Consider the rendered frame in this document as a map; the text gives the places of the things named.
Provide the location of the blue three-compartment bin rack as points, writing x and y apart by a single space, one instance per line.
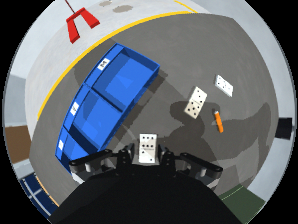
125 79

